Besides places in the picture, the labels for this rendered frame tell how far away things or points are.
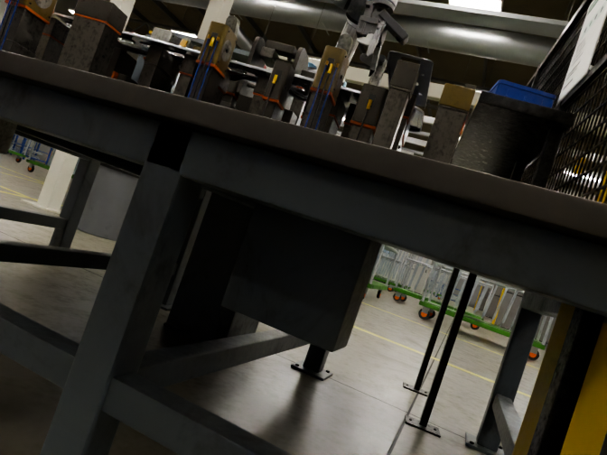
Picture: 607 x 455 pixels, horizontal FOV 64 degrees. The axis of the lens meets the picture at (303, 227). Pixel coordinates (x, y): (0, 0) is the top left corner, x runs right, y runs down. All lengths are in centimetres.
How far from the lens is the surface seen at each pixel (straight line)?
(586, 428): 99
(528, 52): 1360
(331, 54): 132
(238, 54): 200
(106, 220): 455
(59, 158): 560
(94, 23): 168
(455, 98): 135
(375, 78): 172
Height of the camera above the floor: 54
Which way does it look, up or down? 2 degrees up
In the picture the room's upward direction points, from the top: 19 degrees clockwise
